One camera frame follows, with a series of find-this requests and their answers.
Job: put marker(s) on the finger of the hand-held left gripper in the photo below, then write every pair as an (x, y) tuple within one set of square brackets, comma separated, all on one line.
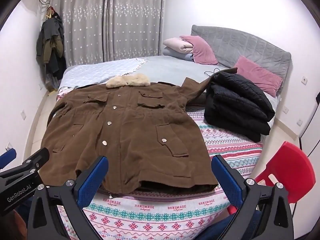
[(7, 158), (32, 161)]

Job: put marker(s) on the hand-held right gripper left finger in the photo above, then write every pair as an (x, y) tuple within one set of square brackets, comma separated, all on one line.
[(92, 177)]

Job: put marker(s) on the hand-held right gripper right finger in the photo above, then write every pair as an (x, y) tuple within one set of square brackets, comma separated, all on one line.
[(226, 177)]

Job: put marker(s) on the brown coat with fur collar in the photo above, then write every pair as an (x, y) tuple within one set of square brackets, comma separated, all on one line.
[(125, 130)]

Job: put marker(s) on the person's left forearm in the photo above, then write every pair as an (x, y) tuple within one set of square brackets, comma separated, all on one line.
[(19, 221)]

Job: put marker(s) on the hanging dark clothes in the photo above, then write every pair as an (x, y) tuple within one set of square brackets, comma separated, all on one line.
[(51, 47)]

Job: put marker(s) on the red plastic chair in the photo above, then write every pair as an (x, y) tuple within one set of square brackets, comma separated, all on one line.
[(290, 165)]

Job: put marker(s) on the patterned red green blanket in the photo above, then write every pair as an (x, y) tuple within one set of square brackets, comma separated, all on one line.
[(162, 212)]

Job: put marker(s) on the black quilted jacket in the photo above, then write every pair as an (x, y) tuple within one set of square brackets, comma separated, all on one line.
[(237, 105)]

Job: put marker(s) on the light blue fringed throw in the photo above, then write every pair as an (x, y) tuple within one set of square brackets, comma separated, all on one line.
[(100, 72)]

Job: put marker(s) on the pink velvet pillow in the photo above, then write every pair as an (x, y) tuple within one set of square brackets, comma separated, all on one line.
[(202, 50), (257, 76)]

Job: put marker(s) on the grey-blue bed sheet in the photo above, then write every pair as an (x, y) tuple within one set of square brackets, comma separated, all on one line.
[(175, 67)]

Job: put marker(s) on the folded blue-grey quilt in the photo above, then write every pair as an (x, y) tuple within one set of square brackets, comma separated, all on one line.
[(175, 55)]

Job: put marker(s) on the grey padded headboard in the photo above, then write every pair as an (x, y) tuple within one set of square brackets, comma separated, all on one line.
[(237, 45)]

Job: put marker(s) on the grey star-patterned curtain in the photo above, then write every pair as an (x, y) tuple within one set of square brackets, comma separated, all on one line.
[(107, 22)]

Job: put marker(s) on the white wall socket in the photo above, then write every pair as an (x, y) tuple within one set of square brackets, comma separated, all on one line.
[(23, 115), (10, 146), (286, 110), (304, 80), (300, 122)]

